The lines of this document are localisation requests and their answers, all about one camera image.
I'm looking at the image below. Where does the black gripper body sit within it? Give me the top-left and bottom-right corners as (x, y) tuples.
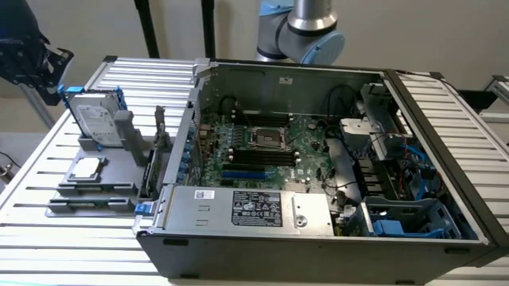
(0, 0), (56, 88)

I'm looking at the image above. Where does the silver CPU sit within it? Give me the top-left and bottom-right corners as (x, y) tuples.
(73, 157), (103, 179)

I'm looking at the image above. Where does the black RAM slot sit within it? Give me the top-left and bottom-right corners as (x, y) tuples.
(231, 156), (298, 163)
(235, 117), (290, 125)
(234, 120), (290, 128)
(230, 159), (298, 167)
(231, 151), (298, 160)
(236, 112), (291, 119)
(235, 115), (291, 122)
(232, 148), (298, 156)

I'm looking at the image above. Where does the black expansion slot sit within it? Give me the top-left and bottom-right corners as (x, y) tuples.
(220, 164), (266, 172)

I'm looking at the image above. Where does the blue expansion slot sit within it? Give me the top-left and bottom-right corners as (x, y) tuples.
(220, 175), (266, 182)
(220, 170), (266, 177)

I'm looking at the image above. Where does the CPU socket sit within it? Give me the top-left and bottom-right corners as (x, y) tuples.
(244, 126), (290, 150)

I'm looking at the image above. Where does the aluminium stand leg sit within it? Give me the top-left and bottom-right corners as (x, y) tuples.
(14, 79), (56, 129)

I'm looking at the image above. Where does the silver hard disk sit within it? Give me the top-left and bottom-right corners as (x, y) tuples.
(73, 94), (124, 147)

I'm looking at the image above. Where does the blue disk caddy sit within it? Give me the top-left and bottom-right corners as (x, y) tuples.
(57, 85), (128, 120)

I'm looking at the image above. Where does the black pole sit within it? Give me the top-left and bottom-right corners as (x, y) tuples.
(199, 0), (218, 59)
(132, 0), (160, 59)

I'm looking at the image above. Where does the grey parts rack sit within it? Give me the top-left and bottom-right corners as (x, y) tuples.
(44, 110), (176, 218)

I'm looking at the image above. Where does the graphics card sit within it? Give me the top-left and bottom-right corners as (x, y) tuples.
(139, 105), (172, 199)

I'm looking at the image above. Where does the silver power supply unit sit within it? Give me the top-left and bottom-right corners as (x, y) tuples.
(160, 186), (335, 238)

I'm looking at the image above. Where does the green motherboard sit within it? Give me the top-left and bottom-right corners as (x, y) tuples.
(189, 114), (339, 194)

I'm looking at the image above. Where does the silver chipset heat sink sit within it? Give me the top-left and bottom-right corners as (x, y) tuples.
(283, 182), (311, 193)

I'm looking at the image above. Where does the grey air baffle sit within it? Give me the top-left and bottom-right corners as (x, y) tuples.
(323, 138), (363, 204)

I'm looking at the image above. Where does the silver metal disk bay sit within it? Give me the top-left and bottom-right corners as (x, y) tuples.
(339, 83), (414, 160)

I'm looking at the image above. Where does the black open PC case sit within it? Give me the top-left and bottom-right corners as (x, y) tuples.
(135, 58), (499, 280)

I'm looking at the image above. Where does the blue plastic disk bay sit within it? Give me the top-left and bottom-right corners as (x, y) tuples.
(355, 195), (465, 240)

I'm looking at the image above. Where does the aluminium side table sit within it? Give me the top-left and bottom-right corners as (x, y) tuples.
(475, 74), (509, 123)

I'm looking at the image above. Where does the black cable loop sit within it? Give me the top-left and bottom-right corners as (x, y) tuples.
(0, 151), (21, 180)

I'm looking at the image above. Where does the black power wire bundle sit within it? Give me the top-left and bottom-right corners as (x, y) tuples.
(219, 95), (240, 116)

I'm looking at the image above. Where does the thick black wire loop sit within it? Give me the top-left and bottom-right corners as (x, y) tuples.
(326, 84), (359, 120)

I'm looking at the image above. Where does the thin black wire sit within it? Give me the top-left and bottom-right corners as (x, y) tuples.
(318, 168), (339, 189)

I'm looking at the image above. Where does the red wire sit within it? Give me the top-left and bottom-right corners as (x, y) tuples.
(395, 145), (443, 187)

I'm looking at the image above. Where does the blue wire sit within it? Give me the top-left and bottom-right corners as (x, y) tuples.
(401, 142), (439, 199)

